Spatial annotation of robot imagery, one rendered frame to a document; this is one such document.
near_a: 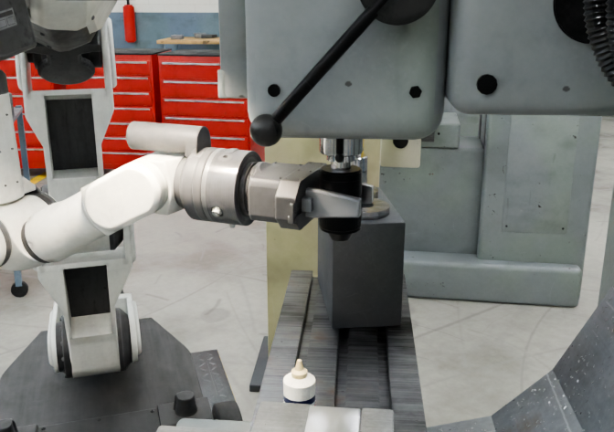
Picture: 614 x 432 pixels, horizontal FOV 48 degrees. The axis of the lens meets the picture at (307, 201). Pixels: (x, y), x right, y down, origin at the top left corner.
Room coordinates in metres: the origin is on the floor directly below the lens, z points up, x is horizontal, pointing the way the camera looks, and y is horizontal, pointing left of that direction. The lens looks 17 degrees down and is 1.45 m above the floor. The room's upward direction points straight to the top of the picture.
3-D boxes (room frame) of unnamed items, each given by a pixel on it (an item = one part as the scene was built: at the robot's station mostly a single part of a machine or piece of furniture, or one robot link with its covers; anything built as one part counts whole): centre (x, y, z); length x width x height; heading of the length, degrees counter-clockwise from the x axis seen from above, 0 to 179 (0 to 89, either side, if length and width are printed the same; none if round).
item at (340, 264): (1.18, -0.09, 1.00); 0.22 x 0.12 x 0.20; 5
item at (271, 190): (0.78, 0.05, 1.23); 0.13 x 0.12 x 0.10; 160
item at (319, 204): (0.72, -0.03, 1.23); 0.06 x 0.02 x 0.03; 70
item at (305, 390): (0.77, 0.01, 0.96); 0.04 x 0.04 x 0.11
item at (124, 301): (1.48, 0.50, 0.68); 0.21 x 0.20 x 0.13; 17
